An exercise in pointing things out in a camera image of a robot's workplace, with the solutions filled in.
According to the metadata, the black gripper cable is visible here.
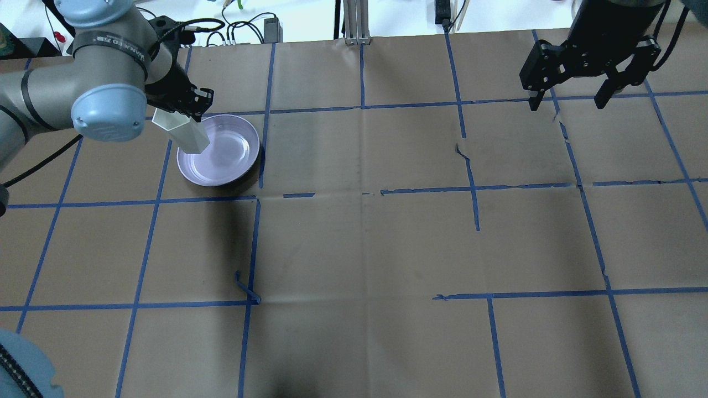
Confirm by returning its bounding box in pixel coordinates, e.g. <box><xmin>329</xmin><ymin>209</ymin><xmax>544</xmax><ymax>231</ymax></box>
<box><xmin>653</xmin><ymin>0</ymin><xmax>689</xmax><ymax>72</ymax></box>

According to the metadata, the black power brick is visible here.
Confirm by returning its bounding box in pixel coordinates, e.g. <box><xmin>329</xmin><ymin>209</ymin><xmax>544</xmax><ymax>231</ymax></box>
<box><xmin>263</xmin><ymin>16</ymin><xmax>283</xmax><ymax>44</ymax></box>

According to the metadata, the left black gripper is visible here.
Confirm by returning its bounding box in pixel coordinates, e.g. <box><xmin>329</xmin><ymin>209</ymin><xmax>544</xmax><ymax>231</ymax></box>
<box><xmin>145</xmin><ymin>16</ymin><xmax>214</xmax><ymax>123</ymax></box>

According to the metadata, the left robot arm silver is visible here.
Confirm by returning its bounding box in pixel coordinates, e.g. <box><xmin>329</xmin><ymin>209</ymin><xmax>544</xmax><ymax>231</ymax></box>
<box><xmin>1</xmin><ymin>1</ymin><xmax>214</xmax><ymax>168</ymax></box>

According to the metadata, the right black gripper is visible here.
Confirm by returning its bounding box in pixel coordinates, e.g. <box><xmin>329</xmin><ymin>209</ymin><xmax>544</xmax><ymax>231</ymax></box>
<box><xmin>520</xmin><ymin>1</ymin><xmax>664</xmax><ymax>112</ymax></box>

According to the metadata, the lilac plate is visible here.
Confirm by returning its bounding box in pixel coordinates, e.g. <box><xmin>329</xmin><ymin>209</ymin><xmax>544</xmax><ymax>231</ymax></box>
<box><xmin>175</xmin><ymin>115</ymin><xmax>261</xmax><ymax>187</ymax></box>

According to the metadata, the brown paper table cover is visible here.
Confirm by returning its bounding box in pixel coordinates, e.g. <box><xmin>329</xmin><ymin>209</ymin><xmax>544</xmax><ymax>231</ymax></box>
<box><xmin>2</xmin><ymin>24</ymin><xmax>707</xmax><ymax>397</ymax></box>

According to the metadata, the aluminium frame post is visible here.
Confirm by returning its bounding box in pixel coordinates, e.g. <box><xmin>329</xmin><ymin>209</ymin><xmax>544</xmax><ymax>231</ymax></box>
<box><xmin>342</xmin><ymin>0</ymin><xmax>371</xmax><ymax>46</ymax></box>

